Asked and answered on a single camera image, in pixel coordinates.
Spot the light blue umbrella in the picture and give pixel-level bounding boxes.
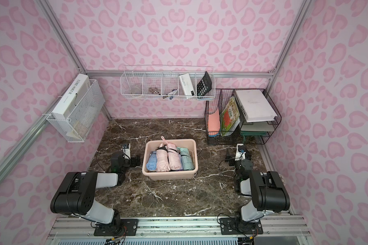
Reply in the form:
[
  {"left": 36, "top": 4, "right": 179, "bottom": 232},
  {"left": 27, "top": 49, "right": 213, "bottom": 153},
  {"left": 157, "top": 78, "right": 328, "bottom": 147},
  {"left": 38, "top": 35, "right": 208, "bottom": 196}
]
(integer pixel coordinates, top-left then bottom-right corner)
[{"left": 146, "top": 151, "right": 157, "bottom": 172}]

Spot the pink plastic storage box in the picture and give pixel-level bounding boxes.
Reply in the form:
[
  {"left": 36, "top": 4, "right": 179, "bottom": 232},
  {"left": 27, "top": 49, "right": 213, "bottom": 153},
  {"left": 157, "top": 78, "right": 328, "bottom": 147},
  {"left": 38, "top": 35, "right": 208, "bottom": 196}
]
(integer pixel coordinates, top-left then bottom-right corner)
[{"left": 142, "top": 139, "right": 198, "bottom": 181}]

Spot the pink umbrella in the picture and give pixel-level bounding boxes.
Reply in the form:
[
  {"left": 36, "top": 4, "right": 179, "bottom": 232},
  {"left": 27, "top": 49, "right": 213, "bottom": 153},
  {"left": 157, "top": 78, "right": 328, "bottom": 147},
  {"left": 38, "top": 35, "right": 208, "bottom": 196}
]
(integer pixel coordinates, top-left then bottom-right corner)
[
  {"left": 161, "top": 136, "right": 183, "bottom": 171},
  {"left": 156, "top": 144, "right": 171, "bottom": 172}
]

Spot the mint green umbrella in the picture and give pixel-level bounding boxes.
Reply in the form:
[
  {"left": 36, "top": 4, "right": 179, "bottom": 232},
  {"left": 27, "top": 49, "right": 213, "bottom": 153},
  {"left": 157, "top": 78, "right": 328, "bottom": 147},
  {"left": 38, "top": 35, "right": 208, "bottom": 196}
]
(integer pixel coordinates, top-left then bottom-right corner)
[{"left": 178, "top": 148, "right": 195, "bottom": 171}]

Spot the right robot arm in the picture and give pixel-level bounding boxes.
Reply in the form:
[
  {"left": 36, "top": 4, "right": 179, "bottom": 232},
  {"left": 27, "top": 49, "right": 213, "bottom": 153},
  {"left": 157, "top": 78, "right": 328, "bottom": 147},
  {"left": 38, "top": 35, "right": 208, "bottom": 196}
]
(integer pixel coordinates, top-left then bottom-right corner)
[{"left": 224, "top": 153, "right": 290, "bottom": 225}]

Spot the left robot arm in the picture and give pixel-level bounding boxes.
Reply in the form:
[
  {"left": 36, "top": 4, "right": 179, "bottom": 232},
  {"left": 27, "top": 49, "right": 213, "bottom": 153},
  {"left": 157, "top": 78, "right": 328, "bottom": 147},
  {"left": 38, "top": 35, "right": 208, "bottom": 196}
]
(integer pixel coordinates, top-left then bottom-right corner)
[{"left": 50, "top": 151, "right": 140, "bottom": 230}]

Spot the white long box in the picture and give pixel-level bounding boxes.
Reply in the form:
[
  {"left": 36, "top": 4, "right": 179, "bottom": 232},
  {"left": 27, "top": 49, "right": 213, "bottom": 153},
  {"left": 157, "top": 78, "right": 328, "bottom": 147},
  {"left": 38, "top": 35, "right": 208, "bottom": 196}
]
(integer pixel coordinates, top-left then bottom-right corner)
[{"left": 52, "top": 74, "right": 91, "bottom": 120}]

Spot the green tray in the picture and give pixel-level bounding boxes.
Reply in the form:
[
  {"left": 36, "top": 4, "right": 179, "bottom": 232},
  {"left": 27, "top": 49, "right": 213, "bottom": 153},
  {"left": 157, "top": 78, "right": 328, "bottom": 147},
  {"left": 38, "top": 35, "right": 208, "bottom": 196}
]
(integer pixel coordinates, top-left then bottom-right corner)
[{"left": 240, "top": 121, "right": 275, "bottom": 145}]

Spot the green red book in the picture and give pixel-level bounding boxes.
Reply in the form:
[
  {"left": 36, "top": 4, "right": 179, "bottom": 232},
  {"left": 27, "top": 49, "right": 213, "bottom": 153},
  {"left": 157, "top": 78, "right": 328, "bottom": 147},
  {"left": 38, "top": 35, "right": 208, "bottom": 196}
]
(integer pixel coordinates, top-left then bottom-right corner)
[{"left": 220, "top": 97, "right": 240, "bottom": 137}]

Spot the pink folder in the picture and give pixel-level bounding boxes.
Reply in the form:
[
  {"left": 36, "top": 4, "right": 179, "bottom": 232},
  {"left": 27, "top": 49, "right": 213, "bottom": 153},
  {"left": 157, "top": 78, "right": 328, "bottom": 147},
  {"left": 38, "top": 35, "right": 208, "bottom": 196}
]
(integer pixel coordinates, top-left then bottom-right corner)
[{"left": 208, "top": 108, "right": 220, "bottom": 137}]

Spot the white paper stack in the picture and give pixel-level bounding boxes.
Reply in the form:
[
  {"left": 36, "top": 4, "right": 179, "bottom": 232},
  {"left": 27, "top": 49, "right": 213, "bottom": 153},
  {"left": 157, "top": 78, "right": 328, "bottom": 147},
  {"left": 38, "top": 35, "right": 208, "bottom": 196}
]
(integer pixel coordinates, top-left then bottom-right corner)
[{"left": 235, "top": 89, "right": 277, "bottom": 123}]

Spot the black calculator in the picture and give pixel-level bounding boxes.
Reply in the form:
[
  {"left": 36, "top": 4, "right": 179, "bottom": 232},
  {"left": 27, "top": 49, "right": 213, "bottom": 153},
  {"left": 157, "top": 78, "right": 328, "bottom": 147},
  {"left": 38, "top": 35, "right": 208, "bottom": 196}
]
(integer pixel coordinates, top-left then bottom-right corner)
[{"left": 196, "top": 71, "right": 212, "bottom": 97}]

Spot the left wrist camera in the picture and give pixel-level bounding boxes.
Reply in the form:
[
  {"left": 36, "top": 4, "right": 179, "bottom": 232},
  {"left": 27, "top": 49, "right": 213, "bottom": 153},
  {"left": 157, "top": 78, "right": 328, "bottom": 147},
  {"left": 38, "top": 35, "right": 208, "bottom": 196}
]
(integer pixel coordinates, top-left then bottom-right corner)
[{"left": 122, "top": 144, "right": 131, "bottom": 160}]

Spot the black wire file rack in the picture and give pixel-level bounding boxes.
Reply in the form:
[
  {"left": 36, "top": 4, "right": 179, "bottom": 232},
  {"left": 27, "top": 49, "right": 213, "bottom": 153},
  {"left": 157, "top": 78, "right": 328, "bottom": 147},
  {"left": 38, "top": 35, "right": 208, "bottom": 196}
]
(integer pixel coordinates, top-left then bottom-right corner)
[{"left": 204, "top": 89, "right": 282, "bottom": 145}]

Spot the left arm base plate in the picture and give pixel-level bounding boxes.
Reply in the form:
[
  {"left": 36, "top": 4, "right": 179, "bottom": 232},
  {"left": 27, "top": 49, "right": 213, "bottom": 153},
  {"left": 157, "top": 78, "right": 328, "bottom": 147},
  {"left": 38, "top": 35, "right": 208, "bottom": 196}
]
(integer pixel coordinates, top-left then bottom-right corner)
[{"left": 94, "top": 218, "right": 139, "bottom": 237}]

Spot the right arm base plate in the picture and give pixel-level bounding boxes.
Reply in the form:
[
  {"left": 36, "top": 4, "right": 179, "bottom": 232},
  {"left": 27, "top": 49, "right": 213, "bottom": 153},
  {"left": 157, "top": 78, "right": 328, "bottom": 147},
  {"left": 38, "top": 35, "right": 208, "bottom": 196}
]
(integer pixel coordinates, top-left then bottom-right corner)
[{"left": 217, "top": 217, "right": 263, "bottom": 235}]

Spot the white wire side basket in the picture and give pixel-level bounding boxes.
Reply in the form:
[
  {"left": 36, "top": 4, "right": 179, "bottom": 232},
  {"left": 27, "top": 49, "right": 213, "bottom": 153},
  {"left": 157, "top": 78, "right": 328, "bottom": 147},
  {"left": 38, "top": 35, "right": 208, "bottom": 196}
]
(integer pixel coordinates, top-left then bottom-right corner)
[{"left": 47, "top": 79, "right": 105, "bottom": 143}]

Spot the white wire wall basket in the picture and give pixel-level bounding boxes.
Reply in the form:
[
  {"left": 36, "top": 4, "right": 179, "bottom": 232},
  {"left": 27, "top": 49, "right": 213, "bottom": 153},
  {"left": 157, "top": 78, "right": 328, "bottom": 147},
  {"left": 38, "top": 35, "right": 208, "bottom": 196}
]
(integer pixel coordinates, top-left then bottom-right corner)
[{"left": 120, "top": 65, "right": 216, "bottom": 101}]

